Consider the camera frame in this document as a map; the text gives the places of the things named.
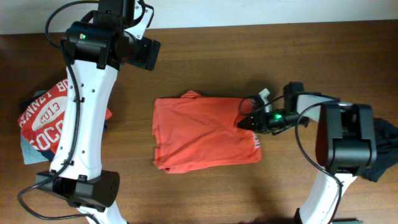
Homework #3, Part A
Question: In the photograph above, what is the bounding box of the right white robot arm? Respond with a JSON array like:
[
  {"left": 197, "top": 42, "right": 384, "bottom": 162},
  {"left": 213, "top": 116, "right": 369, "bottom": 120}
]
[{"left": 238, "top": 82, "right": 377, "bottom": 224}]

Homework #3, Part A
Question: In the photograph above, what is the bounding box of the folded red soccer shirt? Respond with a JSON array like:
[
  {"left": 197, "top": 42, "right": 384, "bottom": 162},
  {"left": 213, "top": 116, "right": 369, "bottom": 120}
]
[{"left": 17, "top": 77, "right": 113, "bottom": 154}]

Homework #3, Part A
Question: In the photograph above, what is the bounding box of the folded navy shirt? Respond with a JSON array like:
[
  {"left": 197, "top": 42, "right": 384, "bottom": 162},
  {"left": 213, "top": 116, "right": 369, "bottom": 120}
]
[{"left": 19, "top": 93, "right": 108, "bottom": 162}]

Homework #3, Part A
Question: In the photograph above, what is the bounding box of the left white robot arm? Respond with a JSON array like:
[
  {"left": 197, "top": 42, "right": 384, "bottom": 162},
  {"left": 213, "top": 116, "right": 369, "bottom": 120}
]
[{"left": 35, "top": 22, "right": 160, "bottom": 223}]

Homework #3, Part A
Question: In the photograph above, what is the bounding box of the orange t-shirt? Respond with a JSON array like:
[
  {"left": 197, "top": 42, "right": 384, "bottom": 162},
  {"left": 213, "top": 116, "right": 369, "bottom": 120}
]
[{"left": 152, "top": 90, "right": 262, "bottom": 174}]

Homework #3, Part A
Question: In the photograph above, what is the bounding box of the crumpled dark green shirt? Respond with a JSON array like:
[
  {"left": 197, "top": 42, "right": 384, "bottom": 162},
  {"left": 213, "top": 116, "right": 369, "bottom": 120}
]
[{"left": 361, "top": 118, "right": 397, "bottom": 182}]

